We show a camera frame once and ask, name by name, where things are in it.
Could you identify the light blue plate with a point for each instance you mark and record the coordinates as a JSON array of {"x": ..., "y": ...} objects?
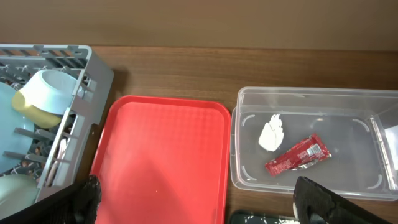
[{"x": 11, "y": 119}]

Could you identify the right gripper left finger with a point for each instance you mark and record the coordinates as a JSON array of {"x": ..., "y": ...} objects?
[{"x": 77, "y": 203}]

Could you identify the red plastic tray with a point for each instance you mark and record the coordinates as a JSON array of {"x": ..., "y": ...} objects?
[{"x": 163, "y": 160}]

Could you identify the green bowl with food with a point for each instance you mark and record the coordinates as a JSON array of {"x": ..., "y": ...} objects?
[{"x": 18, "y": 192}]

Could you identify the clear plastic bin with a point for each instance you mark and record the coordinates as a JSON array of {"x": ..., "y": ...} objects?
[{"x": 359, "y": 128}]

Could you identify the grey dishwasher rack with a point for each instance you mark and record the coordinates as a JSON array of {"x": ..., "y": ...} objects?
[{"x": 19, "y": 62}]

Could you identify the white napkin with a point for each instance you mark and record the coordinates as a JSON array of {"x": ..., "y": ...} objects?
[{"x": 272, "y": 134}]

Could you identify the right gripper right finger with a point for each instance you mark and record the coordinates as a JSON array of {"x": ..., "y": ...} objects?
[{"x": 314, "y": 203}]

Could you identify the yellow plastic cup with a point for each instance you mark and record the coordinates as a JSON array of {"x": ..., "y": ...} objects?
[{"x": 39, "y": 117}]

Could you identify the black plastic tray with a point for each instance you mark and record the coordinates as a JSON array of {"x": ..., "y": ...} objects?
[{"x": 249, "y": 217}]

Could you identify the white plastic spoon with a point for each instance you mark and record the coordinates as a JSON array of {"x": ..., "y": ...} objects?
[{"x": 61, "y": 154}]

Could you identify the small green saucer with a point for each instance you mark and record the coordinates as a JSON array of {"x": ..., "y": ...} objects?
[{"x": 50, "y": 91}]

